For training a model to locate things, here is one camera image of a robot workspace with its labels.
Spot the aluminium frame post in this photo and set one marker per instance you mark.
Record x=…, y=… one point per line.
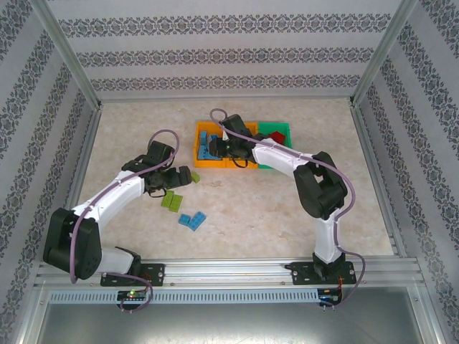
x=70, y=53
x=381, y=53

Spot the wide aluminium base rail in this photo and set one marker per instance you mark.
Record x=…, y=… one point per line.
x=229, y=272

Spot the yellow plastic bin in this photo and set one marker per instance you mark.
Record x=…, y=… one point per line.
x=244, y=165
x=209, y=163

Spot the green plastic bin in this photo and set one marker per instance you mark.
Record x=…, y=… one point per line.
x=276, y=125

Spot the small circuit board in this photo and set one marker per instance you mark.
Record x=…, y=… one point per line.
x=132, y=294
x=330, y=295

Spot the thin aluminium rail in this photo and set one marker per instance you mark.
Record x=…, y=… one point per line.
x=215, y=97

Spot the aluminium side rail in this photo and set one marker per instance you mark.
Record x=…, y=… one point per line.
x=81, y=172

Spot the red lego brick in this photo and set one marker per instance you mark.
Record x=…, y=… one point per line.
x=278, y=137

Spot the small light blue lego brick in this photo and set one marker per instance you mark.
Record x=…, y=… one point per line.
x=184, y=219

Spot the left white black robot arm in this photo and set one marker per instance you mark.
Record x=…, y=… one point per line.
x=118, y=193

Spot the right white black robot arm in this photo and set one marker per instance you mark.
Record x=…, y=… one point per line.
x=322, y=186

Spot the grey metal sheet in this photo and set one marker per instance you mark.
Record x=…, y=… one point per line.
x=229, y=326

